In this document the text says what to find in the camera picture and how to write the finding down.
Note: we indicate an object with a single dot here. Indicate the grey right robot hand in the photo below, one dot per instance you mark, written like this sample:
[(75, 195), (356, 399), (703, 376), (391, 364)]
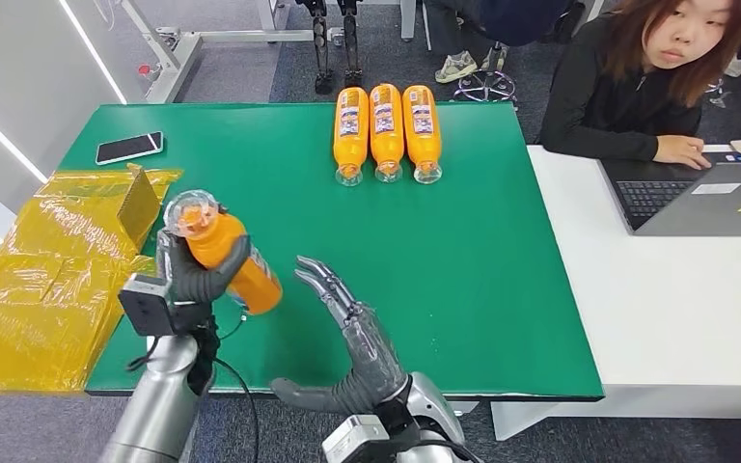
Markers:
[(370, 364)]

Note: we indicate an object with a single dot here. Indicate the orange juice bottle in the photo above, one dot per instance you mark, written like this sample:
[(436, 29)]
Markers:
[(386, 131), (350, 131), (217, 239), (421, 131)]

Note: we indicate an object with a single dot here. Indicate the yellow plastic-wrapped cardboard package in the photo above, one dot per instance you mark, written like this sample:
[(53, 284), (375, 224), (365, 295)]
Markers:
[(44, 287)]

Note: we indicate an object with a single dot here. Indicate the green table mat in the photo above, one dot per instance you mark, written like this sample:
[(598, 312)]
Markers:
[(409, 255)]

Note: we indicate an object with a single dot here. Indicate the person's hand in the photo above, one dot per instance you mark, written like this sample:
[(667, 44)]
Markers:
[(680, 152)]

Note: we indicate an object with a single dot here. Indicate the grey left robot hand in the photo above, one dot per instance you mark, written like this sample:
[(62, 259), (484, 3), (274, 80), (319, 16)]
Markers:
[(194, 284)]

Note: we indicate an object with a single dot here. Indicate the white metal frame stand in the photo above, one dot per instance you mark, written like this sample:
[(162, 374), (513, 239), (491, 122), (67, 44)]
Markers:
[(182, 54)]

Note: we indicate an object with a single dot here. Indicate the white side table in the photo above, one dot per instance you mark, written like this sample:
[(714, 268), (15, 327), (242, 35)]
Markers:
[(664, 300)]

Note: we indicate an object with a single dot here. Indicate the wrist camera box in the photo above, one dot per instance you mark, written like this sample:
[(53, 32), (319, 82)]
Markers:
[(147, 307), (354, 441)]

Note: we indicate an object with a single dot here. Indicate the chrome chair base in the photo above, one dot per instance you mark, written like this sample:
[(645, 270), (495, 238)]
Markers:
[(485, 88), (719, 92)]

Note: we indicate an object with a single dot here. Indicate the black smartphone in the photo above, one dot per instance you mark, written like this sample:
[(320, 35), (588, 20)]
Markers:
[(129, 148)]

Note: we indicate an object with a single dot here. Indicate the grey laptop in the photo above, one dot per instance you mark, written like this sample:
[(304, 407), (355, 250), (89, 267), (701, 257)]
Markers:
[(703, 211)]

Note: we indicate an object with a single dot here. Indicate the black robot leg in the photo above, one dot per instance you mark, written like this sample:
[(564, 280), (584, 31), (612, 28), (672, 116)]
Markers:
[(322, 51), (351, 48)]

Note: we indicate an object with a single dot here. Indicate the red button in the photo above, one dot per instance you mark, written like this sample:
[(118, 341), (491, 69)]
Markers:
[(147, 70)]

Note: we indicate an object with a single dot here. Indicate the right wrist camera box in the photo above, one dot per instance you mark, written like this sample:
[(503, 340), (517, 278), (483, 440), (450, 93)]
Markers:
[(354, 441)]

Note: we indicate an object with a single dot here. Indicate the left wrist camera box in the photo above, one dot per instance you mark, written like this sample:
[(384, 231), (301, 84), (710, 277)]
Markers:
[(147, 307)]

